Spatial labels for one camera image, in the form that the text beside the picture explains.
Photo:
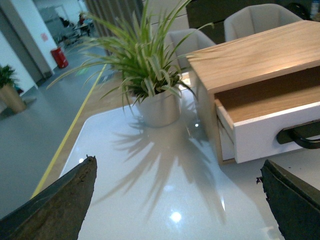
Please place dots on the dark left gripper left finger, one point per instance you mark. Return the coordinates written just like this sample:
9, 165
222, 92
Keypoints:
57, 212

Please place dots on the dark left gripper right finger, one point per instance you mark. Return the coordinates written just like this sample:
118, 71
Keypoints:
294, 203

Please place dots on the white drawer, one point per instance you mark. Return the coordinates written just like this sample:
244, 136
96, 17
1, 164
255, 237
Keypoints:
227, 145
255, 138

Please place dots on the wooden drawer cabinet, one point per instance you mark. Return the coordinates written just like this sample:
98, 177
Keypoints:
256, 75

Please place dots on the tan floor planter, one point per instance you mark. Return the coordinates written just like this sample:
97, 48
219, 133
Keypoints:
12, 99

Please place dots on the background potted plant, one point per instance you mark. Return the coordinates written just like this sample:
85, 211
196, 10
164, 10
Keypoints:
8, 77

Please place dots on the white plant pot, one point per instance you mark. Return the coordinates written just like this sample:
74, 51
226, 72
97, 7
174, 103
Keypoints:
160, 110

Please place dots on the red fire extinguisher box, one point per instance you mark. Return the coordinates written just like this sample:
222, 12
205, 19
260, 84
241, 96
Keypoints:
59, 57

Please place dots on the green spider plant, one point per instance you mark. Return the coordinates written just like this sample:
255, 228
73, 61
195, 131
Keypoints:
140, 54

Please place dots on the grey chair right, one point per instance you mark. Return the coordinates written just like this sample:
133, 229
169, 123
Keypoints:
256, 19

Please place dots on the grey chair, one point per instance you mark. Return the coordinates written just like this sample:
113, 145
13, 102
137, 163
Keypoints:
196, 41
256, 19

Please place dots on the grey chair left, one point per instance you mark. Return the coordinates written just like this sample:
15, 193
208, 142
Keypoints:
196, 41

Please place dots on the black drawer handle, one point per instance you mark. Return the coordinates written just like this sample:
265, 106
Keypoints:
301, 134

